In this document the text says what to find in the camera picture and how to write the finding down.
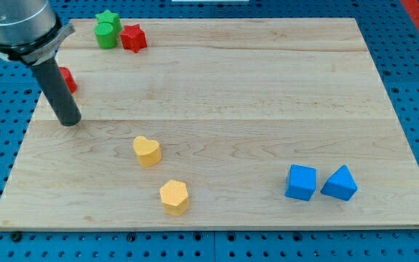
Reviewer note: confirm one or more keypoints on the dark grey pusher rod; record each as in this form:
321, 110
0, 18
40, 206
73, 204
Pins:
56, 91

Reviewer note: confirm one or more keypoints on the red circle block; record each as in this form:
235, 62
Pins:
69, 79

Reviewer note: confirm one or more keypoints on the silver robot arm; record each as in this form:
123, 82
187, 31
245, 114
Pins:
31, 32

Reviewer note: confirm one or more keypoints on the green circle block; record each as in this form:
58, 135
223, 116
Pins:
105, 35

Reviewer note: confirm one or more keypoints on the green star block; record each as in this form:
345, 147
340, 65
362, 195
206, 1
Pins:
111, 18

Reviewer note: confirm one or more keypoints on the red star block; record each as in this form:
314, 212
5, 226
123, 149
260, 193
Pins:
133, 38

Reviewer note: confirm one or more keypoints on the yellow heart block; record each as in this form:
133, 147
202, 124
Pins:
148, 152

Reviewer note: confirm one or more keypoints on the yellow hexagon block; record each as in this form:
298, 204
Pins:
174, 197

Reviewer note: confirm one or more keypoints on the wooden board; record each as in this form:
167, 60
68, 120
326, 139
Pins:
233, 104

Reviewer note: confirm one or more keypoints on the blue cube block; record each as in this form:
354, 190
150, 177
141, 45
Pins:
300, 182

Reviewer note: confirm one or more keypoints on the blue triangle block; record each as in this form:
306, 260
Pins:
340, 184

